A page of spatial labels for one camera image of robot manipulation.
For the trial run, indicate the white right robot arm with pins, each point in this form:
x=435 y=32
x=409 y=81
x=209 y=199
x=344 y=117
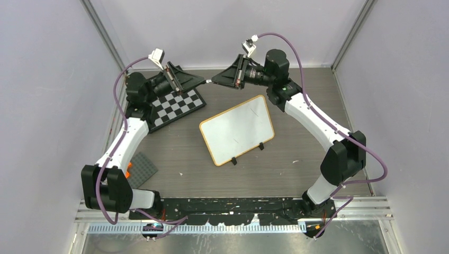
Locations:
x=345 y=155

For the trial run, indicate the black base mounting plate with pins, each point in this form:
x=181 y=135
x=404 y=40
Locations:
x=235 y=211

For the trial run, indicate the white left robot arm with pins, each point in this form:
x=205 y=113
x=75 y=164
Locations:
x=105 y=186

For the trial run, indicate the grey studded baseplate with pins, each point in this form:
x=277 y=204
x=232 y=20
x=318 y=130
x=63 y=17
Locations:
x=143 y=169

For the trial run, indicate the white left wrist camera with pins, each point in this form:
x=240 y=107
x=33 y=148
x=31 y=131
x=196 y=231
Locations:
x=156 y=56

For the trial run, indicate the black white chessboard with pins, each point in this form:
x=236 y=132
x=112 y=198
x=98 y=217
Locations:
x=175 y=107

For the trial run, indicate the yellow framed whiteboard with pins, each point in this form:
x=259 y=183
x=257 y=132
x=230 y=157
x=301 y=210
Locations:
x=237 y=130

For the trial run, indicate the orange curved block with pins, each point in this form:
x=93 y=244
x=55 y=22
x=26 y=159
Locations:
x=127 y=173

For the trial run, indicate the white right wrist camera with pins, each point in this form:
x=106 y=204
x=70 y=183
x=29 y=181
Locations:
x=249 y=45

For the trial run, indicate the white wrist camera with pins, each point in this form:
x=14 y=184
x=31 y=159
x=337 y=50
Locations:
x=156 y=56
x=249 y=45

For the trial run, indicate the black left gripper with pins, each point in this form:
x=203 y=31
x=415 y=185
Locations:
x=183 y=82

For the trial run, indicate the aluminium frame rail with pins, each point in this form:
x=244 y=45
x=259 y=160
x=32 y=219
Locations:
x=356 y=209

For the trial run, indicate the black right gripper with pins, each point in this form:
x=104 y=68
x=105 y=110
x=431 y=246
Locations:
x=235 y=75

